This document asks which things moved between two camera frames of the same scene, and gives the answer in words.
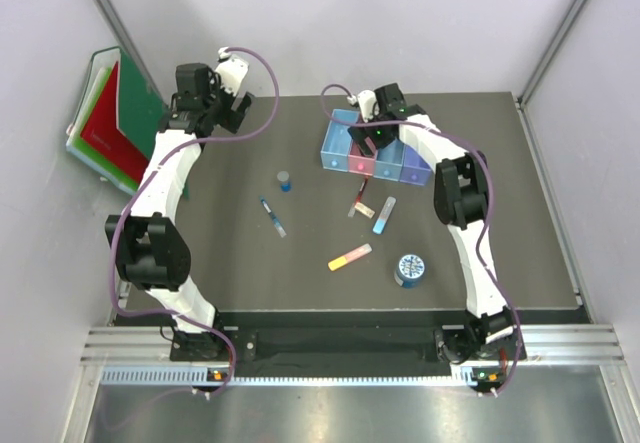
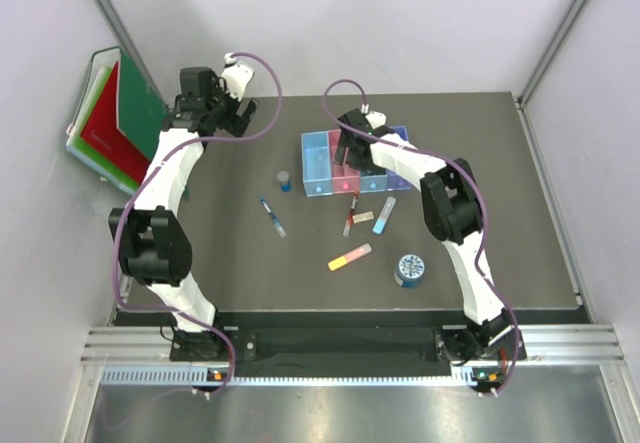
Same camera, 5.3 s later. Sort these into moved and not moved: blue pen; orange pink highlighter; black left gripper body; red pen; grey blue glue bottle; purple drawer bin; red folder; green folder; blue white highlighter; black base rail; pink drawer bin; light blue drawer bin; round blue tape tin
Moved: light blue drawer bin; purple drawer bin; pink drawer bin; red pen
Not moved: orange pink highlighter; blue white highlighter; round blue tape tin; red folder; green folder; grey blue glue bottle; black base rail; black left gripper body; blue pen
